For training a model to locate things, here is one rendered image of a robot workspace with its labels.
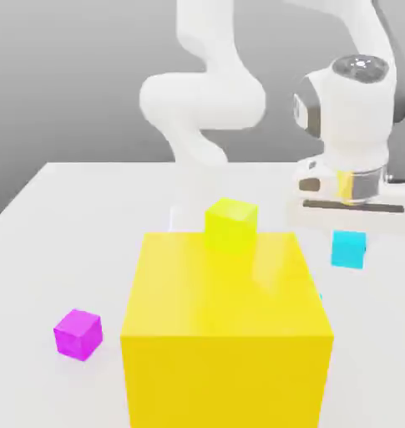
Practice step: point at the small lime cube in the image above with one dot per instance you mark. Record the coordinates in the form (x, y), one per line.
(230, 224)

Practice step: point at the small cyan cube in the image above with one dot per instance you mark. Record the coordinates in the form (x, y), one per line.
(348, 249)

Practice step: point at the small magenta cube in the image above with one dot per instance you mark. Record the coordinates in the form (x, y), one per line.
(77, 335)

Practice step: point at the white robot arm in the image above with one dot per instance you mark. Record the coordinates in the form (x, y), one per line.
(208, 100)

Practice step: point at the large yellow box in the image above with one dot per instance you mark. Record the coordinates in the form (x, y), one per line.
(226, 334)

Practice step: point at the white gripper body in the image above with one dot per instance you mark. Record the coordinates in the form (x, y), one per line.
(352, 215)

